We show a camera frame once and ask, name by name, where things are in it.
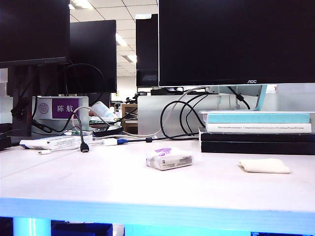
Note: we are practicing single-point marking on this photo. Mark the white tissue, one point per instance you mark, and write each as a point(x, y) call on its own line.
point(264, 166)

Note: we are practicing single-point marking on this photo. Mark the purple name plate holder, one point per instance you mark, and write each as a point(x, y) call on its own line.
point(65, 108)

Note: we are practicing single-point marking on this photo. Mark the white desk partition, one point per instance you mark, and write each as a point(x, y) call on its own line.
point(150, 113)

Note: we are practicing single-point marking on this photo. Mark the black device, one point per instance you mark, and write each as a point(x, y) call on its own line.
point(4, 142)

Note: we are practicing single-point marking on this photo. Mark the large black AOC monitor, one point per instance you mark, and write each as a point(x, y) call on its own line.
point(233, 41)

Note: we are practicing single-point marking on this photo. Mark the teal white monitor stand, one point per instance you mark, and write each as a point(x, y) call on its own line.
point(261, 98)

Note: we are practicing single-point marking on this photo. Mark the white printed tube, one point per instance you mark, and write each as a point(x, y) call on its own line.
point(57, 142)

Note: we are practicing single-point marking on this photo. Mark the green white small box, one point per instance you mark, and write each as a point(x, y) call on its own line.
point(74, 133)

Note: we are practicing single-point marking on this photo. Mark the black monitor matte back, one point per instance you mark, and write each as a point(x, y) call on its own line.
point(93, 54)

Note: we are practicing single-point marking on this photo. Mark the wooden box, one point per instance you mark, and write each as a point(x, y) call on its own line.
point(129, 127)

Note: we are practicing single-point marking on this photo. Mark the white book printed spine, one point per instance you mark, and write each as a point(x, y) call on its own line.
point(259, 127)

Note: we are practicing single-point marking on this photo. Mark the dark blue crate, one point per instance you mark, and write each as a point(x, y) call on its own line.
point(81, 229)

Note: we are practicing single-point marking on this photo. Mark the black monitor thin bezel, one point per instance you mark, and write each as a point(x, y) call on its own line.
point(32, 29)

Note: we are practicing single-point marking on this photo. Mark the white tissue packet purple print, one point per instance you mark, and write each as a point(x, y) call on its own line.
point(169, 161)

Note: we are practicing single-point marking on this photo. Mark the red white sticker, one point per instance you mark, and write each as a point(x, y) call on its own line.
point(271, 89)

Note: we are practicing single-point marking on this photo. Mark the white adapter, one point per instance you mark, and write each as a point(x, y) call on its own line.
point(110, 142)

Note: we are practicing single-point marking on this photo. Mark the teal book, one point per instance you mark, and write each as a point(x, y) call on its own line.
point(256, 118)

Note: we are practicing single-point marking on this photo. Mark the white bottle blue print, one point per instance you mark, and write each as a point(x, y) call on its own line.
point(102, 109)

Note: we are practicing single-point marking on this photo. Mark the black monitor stand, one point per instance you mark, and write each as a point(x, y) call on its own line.
point(22, 86)

